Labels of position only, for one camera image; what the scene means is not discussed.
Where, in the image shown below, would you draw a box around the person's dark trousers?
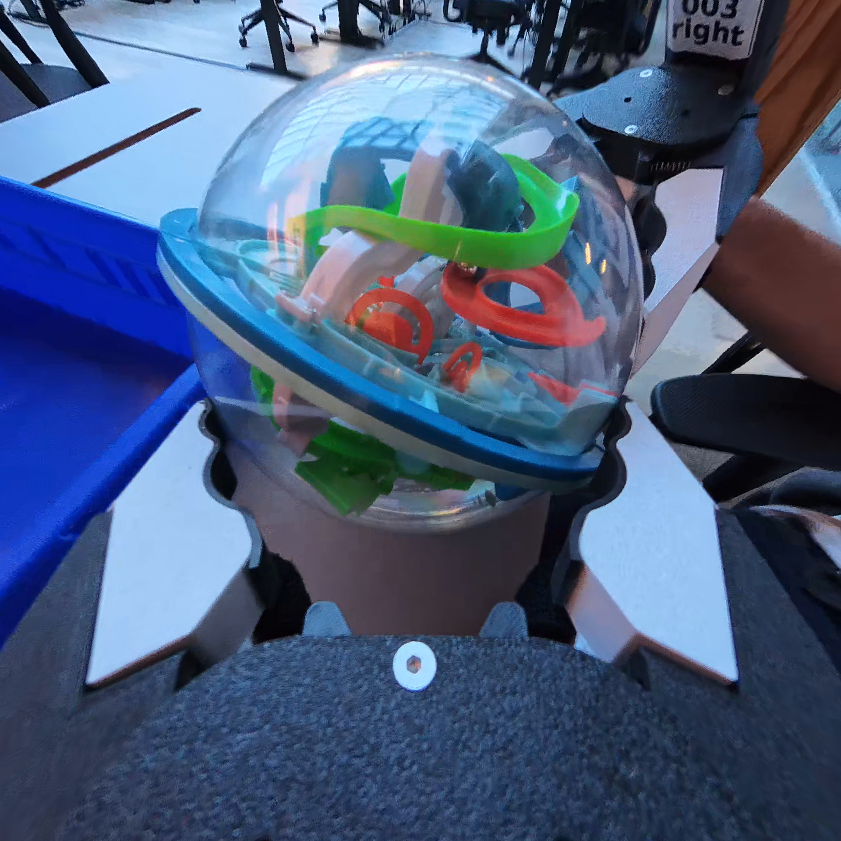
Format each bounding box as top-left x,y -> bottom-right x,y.
723,466 -> 841,658

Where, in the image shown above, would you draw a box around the black padded chair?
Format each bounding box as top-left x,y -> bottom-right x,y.
650,332 -> 841,502

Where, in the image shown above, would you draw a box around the wooden post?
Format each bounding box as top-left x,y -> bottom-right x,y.
756,0 -> 841,194

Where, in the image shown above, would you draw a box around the large blue plastic bin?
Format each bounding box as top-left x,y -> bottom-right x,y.
0,174 -> 208,648

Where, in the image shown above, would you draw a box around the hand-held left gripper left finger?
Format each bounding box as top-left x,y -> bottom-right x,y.
85,399 -> 277,687

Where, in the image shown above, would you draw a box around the clear plastic maze ball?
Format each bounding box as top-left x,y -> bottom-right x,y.
156,54 -> 645,527

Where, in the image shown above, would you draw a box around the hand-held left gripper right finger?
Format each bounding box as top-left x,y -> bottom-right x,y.
552,401 -> 740,686

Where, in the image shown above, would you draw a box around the black folding chair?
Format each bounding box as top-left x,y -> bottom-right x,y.
0,0 -> 110,124

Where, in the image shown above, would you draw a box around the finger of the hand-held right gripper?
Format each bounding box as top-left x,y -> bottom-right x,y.
629,166 -> 725,373

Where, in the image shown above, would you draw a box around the person's right forearm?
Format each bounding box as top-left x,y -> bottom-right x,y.
703,197 -> 841,395

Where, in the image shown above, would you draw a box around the black swivel office chair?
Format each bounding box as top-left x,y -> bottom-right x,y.
238,0 -> 321,50

